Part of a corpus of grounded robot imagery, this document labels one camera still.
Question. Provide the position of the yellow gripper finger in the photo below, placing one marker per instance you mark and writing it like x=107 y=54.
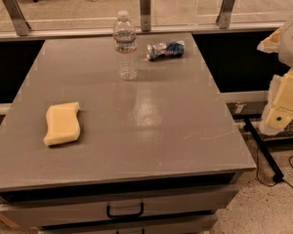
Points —
x=270 y=44
x=278 y=113

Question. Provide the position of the clear plastic water bottle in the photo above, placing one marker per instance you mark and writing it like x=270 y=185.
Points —
x=125 y=45

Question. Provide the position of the yellow sponge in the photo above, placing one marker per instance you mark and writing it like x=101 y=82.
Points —
x=62 y=124

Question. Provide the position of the black metal floor bar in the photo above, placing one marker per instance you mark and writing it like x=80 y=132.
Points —
x=278 y=175

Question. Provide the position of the crushed blue silver can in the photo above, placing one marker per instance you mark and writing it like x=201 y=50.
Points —
x=165 y=50

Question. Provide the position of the grey drawer cabinet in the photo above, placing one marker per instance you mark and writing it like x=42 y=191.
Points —
x=166 y=139

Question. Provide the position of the right metal rail bracket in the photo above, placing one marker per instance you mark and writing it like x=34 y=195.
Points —
x=223 y=18

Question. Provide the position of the metal rail bracket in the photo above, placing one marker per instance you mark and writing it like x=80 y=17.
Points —
x=21 y=27
x=223 y=18
x=145 y=15

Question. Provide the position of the middle metal rail bracket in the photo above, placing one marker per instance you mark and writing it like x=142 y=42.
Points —
x=145 y=15

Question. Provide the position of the black upper drawer handle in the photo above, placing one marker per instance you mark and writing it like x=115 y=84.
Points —
x=114 y=211

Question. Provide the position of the left metal rail bracket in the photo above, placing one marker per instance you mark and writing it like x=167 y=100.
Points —
x=21 y=27

